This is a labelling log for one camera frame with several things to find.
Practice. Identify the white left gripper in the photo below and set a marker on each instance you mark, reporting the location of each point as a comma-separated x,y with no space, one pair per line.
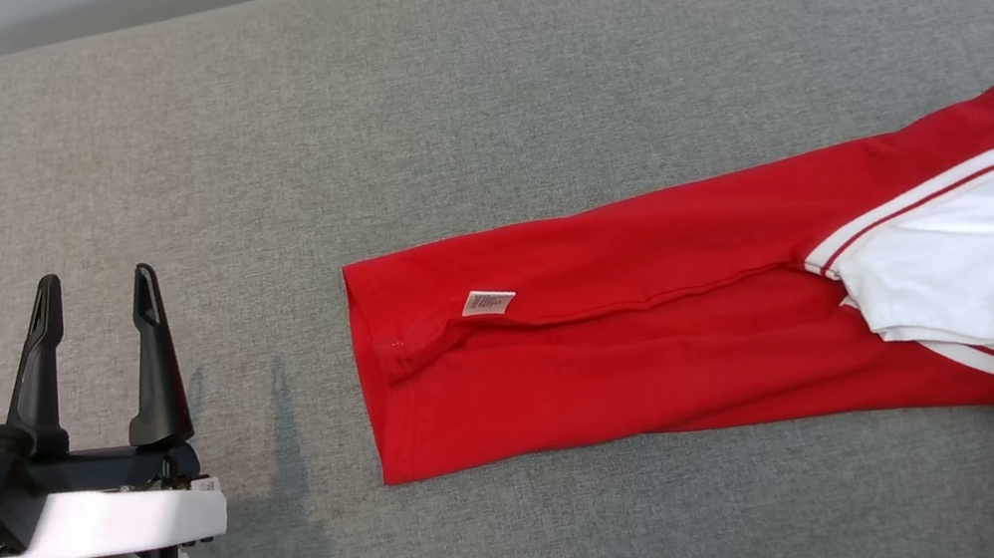
123,518

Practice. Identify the red and white jersey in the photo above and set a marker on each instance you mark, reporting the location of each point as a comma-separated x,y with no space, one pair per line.
623,369

